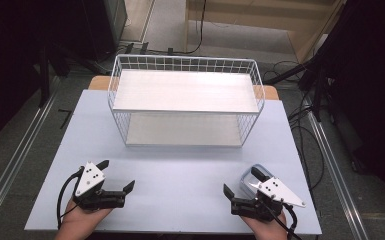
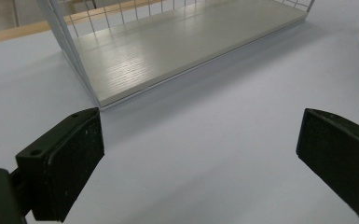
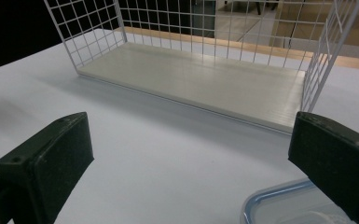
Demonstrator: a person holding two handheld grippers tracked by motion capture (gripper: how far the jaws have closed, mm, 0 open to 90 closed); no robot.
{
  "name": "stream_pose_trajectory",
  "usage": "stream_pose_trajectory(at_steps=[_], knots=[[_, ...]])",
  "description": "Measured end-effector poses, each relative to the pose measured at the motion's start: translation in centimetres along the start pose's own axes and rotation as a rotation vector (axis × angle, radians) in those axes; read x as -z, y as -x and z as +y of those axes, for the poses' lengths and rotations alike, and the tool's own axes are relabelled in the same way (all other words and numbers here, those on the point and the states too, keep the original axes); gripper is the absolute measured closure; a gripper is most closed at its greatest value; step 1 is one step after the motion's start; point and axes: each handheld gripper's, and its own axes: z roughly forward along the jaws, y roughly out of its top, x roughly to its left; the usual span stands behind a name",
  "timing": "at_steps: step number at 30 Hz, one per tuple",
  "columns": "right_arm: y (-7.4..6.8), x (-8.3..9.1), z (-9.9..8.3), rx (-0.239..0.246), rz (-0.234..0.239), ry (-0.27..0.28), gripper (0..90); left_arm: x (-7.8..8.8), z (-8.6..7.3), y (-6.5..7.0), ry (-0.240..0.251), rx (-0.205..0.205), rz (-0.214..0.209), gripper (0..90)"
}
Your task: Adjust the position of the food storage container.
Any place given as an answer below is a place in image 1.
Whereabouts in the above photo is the dark curtain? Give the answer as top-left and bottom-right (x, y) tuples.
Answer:
(0, 0), (84, 154)
(313, 0), (385, 214)

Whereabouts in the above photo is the black metal stand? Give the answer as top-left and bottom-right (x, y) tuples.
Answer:
(263, 58), (339, 124)

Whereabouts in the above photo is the beige wooden frame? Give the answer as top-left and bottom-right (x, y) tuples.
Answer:
(183, 0), (348, 64)

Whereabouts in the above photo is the wooden table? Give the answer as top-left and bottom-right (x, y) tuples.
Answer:
(87, 75), (280, 101)

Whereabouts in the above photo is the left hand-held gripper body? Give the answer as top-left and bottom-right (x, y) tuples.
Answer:
(72, 161), (127, 212)

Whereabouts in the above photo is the dark cabinet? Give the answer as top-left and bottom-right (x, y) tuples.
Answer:
(78, 0), (129, 62)

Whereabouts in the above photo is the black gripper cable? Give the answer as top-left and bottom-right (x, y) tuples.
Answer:
(56, 165), (86, 231)
(265, 201), (304, 240)

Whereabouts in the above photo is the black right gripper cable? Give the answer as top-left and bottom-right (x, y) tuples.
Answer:
(265, 201), (304, 240)

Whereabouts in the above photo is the metal floor rail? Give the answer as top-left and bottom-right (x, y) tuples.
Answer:
(305, 109), (371, 240)
(0, 75), (62, 230)

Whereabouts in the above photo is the black floor cable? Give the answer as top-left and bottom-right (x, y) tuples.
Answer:
(263, 59), (326, 192)

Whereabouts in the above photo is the black hanging cable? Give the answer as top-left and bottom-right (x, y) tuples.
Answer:
(146, 0), (208, 56)

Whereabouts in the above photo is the person's left hand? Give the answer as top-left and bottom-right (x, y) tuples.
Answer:
(53, 197), (114, 240)

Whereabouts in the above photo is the person's right hand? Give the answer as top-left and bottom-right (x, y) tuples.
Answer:
(240, 210), (288, 240)

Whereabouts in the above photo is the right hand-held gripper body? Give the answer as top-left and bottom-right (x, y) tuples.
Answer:
(230, 176), (307, 223)

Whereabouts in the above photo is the clear plastic container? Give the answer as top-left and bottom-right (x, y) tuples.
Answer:
(239, 163), (276, 200)

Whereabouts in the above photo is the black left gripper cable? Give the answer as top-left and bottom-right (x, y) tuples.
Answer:
(56, 165), (86, 231)

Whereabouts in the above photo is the white wire shelf rack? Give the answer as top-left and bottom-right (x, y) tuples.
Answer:
(107, 54), (266, 148)

